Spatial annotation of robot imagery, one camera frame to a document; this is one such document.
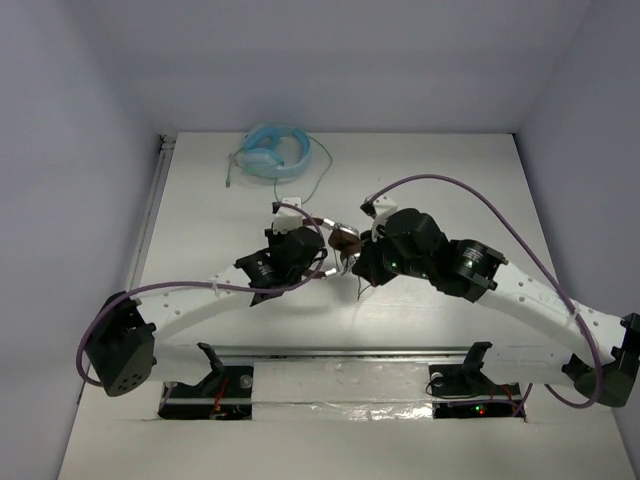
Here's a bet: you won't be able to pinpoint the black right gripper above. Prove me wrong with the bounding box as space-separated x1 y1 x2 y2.
352 225 431 287

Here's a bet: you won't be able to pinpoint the thin black headphone cable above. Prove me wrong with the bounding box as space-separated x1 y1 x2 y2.
337 252 376 304

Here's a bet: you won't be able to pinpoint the brown silver headphones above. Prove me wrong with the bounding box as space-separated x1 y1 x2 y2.
305 217 361 279

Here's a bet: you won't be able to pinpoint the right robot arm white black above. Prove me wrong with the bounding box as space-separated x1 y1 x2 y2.
352 202 639 408

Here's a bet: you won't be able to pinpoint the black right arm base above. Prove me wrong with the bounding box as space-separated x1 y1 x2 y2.
425 342 530 420

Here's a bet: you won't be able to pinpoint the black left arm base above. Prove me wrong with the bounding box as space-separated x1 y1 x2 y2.
157 342 254 421

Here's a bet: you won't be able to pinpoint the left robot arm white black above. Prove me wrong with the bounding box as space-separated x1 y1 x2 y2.
78 226 326 397

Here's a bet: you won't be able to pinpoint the blue headphones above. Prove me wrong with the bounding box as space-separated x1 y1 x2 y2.
238 124 312 180

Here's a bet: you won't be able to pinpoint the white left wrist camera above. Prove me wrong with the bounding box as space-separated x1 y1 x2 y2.
272 197 304 234

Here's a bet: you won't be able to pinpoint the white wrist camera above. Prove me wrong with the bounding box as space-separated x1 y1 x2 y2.
272 197 304 234
360 195 398 241

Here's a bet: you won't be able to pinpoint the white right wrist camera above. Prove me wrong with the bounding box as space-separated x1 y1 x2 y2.
360 195 398 241

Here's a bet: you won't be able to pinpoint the green headphone cable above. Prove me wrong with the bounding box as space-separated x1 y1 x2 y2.
225 140 334 208

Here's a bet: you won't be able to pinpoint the aluminium table frame rail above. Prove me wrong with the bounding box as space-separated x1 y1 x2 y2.
113 134 177 298

